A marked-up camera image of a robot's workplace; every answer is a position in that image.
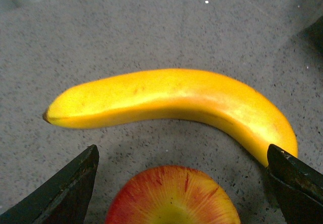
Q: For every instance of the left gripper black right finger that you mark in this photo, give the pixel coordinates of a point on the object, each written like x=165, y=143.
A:
x=297, y=187

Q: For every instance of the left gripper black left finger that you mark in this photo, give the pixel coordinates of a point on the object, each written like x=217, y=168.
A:
x=64, y=198

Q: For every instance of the red apple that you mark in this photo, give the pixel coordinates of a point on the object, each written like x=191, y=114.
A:
x=172, y=194

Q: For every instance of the long yellow banana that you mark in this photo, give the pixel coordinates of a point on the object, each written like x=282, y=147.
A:
x=195, y=95

